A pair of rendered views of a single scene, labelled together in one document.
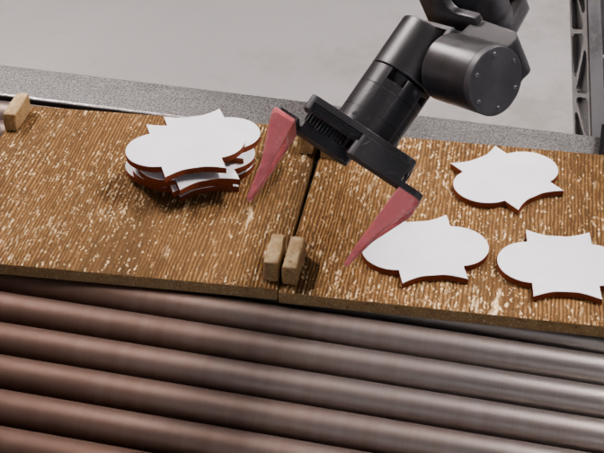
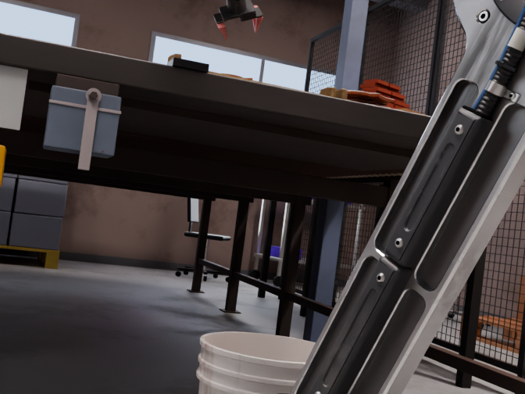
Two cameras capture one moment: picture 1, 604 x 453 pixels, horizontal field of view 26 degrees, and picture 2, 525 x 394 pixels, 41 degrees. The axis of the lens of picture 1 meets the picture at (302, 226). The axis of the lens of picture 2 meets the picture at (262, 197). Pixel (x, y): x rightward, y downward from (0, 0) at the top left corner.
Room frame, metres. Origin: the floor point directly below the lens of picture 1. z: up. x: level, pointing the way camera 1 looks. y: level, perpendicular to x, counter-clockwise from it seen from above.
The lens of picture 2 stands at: (2.82, -1.05, 0.62)
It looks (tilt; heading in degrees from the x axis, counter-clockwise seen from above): 2 degrees up; 148
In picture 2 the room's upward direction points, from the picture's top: 7 degrees clockwise
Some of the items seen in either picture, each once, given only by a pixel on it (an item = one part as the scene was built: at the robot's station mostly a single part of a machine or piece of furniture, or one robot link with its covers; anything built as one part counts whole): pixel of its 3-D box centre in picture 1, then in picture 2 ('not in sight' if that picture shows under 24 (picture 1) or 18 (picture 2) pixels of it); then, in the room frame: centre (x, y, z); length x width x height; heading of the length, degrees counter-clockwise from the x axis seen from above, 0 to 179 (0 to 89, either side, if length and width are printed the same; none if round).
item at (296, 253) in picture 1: (293, 261); not in sight; (1.17, 0.01, 0.95); 0.06 x 0.02 x 0.03; 170
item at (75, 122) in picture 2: not in sight; (81, 125); (1.41, -0.62, 0.77); 0.14 x 0.11 x 0.18; 76
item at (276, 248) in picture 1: (274, 256); not in sight; (1.18, 0.03, 0.95); 0.06 x 0.02 x 0.03; 171
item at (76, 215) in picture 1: (136, 192); not in sight; (1.34, 0.20, 0.93); 0.41 x 0.35 x 0.02; 81
